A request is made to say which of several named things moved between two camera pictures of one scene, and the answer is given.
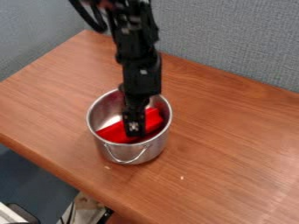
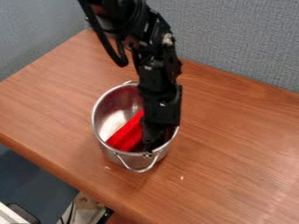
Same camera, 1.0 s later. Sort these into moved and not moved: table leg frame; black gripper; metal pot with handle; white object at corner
Moved: metal pot with handle; black gripper
Not moved: table leg frame; white object at corner
